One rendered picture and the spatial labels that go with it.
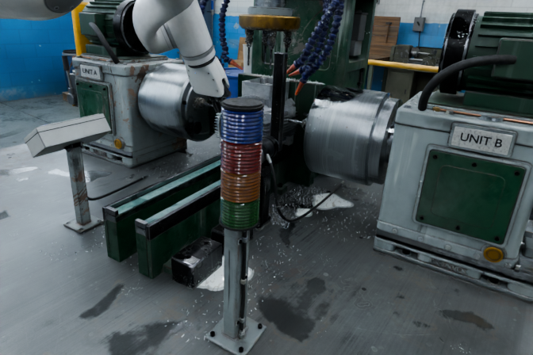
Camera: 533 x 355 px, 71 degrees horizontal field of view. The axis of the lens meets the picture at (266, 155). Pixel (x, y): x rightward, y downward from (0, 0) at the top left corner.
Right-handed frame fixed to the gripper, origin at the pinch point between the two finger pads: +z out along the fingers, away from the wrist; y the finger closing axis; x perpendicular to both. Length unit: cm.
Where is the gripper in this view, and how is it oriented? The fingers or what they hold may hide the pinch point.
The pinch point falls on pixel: (218, 104)
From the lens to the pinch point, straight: 108.5
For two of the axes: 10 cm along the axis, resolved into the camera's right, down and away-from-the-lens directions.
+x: 4.7, -7.1, 5.3
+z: 2.1, 6.8, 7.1
